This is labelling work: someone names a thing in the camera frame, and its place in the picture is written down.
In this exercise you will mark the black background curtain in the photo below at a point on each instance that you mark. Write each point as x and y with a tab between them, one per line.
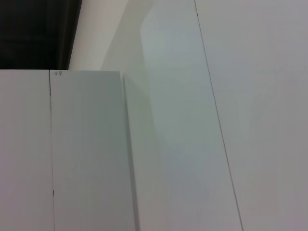
31	31

